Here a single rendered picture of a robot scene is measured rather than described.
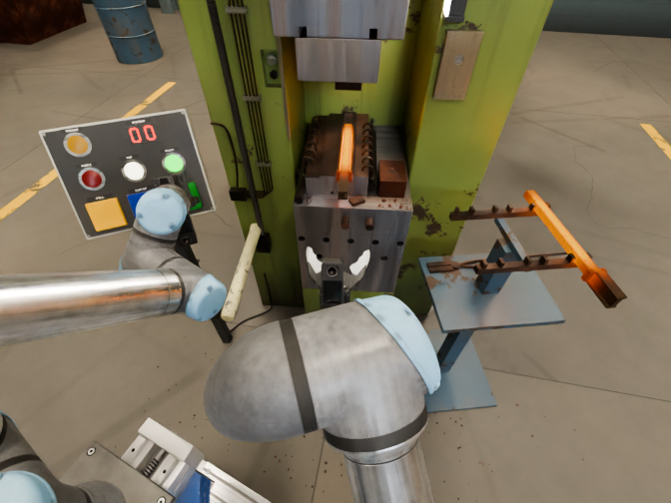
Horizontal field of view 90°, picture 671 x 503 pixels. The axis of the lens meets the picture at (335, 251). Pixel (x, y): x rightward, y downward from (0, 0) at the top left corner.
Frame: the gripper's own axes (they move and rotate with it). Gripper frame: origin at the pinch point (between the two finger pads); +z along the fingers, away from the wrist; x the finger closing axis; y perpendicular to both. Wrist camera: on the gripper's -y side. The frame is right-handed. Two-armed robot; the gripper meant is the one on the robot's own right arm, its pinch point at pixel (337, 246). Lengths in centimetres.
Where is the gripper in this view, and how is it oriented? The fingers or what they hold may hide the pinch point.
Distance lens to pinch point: 82.9
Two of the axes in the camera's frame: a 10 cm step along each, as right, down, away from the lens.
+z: 0.6, -7.4, 6.7
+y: -0.1, 6.7, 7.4
